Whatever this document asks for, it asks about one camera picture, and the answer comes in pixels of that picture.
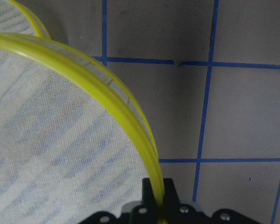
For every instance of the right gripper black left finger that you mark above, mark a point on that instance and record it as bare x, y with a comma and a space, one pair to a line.
148, 200

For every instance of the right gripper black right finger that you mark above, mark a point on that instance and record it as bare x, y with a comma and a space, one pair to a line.
171, 199

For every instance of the yellow bamboo steamer layer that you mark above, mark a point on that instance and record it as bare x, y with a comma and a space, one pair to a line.
16, 18
73, 138

